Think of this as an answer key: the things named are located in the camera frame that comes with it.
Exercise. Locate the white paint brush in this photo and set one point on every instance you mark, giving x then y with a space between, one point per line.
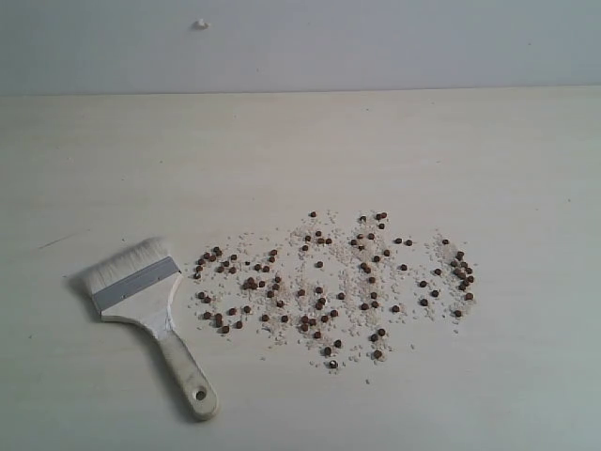
137 286

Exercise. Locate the beans and rice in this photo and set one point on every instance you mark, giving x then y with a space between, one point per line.
326 290

